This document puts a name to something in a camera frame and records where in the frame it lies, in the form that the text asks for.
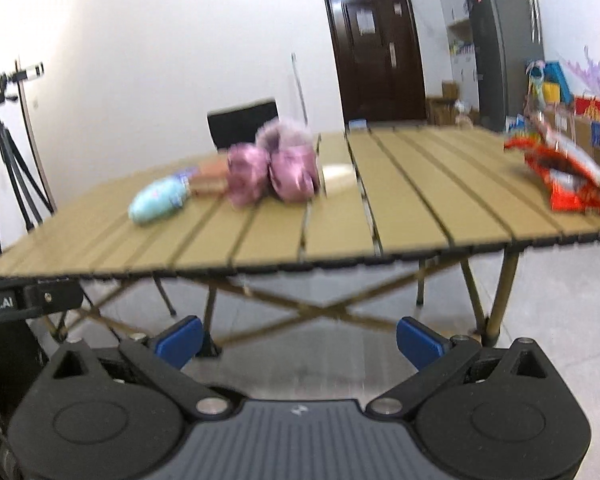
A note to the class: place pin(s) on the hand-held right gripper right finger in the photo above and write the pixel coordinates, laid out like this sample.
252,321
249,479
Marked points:
420,342

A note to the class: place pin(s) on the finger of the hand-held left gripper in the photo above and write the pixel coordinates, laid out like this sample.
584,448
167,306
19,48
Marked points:
50,297

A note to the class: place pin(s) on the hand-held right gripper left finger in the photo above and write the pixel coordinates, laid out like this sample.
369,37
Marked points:
180,340

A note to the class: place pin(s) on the pink fluffy slipper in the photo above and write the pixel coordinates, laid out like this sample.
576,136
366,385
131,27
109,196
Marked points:
247,175

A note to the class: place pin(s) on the pink plush toy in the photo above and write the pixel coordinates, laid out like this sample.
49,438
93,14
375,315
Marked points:
292,172

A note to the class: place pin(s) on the lilac fluffy plush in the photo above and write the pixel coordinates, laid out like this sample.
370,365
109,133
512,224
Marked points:
282,132

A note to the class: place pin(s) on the black equipment case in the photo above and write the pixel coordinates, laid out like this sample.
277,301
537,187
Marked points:
5,360

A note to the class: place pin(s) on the tan slatted folding table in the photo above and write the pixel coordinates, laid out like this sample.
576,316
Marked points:
420,195

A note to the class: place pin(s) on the brown book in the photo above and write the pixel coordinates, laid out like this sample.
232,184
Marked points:
207,177

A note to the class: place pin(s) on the blue and white box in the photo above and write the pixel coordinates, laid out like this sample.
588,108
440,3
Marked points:
337,177

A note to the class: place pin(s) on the red snack packet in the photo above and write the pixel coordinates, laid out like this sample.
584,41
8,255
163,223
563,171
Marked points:
575,180
530,142

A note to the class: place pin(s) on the black folding chair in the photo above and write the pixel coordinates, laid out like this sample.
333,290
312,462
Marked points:
240,122

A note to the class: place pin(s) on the stack of cardboard boxes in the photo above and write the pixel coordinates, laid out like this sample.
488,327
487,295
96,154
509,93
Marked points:
450,105

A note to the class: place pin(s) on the clear plastic rod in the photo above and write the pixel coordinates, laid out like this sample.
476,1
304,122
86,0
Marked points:
298,90

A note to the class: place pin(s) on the red gift box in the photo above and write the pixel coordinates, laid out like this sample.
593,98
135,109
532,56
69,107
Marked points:
597,120

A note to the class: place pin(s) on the white cabinet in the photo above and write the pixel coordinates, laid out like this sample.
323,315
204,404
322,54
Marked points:
460,55

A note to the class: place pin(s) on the colourful gift bags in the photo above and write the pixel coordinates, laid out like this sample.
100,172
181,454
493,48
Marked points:
550,82

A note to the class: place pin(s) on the dark wooden door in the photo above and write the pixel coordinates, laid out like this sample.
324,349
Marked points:
375,50

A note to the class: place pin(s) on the grey refrigerator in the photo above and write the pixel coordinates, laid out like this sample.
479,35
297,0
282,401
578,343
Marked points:
505,45

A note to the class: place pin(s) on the purple paper decoration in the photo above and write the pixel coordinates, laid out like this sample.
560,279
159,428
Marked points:
597,72

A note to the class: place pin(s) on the black camera tripod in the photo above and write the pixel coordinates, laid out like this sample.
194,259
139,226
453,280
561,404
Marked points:
10,160

